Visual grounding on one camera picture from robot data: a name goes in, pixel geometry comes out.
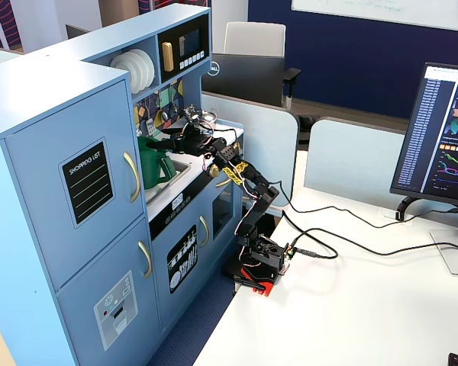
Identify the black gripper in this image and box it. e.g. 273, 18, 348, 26
152, 124, 217, 158

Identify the small steel pot with lid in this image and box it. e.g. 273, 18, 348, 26
196, 108, 219, 130

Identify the steel toy sink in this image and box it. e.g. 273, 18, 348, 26
144, 162, 192, 205

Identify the white toy plate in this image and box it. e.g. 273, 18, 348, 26
135, 48, 156, 85
127, 49, 150, 89
118, 50, 144, 92
109, 53, 136, 95

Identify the black Dell monitor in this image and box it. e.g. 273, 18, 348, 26
201, 52, 285, 110

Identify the light blue desk divider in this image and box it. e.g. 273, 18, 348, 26
201, 92, 301, 217
303, 117, 408, 211

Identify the white office chair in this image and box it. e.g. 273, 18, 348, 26
223, 21, 303, 110

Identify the blue toy kitchen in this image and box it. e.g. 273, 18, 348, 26
0, 3, 246, 366

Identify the red table clamp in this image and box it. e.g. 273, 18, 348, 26
233, 265, 276, 298

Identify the white whiteboard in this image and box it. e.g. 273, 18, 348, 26
290, 0, 458, 34

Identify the computer monitor showing graphs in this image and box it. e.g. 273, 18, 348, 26
389, 61, 458, 211

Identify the silver monitor stand base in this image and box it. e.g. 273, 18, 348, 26
429, 227, 458, 277

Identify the small wrist camera board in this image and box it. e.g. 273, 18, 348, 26
182, 105, 202, 127

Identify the green pitcher with handle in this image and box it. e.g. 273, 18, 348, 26
137, 146, 179, 191

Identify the gold fridge door handle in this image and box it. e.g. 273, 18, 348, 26
123, 151, 142, 204

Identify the gold dishwasher door handle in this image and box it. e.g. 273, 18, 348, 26
198, 215, 211, 247

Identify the gold freezer door handle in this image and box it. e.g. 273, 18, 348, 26
137, 240, 153, 279

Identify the thin black cable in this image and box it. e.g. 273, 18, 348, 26
275, 181, 458, 230

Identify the clear desk cable grommet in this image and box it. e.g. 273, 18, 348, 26
379, 207, 415, 226

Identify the black cable with plug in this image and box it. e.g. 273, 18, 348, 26
289, 227, 458, 261

